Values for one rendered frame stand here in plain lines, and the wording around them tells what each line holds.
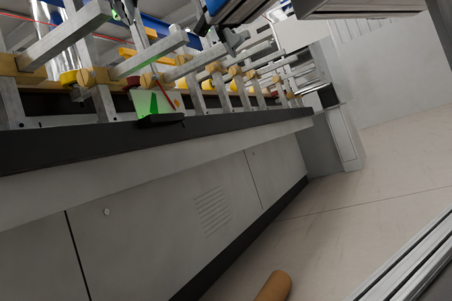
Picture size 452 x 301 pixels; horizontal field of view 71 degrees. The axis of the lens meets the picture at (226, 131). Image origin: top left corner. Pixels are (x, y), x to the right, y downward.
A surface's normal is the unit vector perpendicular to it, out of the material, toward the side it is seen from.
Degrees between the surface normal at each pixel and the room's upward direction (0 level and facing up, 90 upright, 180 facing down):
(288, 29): 90
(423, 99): 90
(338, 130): 90
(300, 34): 90
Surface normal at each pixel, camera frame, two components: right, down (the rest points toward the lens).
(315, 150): -0.44, 0.08
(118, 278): 0.84, -0.30
